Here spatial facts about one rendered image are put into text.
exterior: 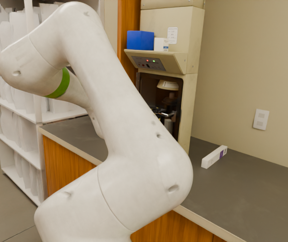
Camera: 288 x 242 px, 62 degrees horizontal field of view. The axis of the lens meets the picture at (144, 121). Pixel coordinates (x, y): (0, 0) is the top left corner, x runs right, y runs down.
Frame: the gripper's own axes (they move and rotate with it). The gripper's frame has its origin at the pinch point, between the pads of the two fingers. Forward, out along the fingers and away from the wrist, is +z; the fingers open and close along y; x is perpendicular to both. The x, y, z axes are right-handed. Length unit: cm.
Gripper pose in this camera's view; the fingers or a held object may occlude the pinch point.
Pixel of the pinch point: (159, 113)
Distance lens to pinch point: 124.8
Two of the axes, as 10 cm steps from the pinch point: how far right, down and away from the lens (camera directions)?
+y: 0.5, -9.5, -3.0
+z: 6.7, -1.9, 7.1
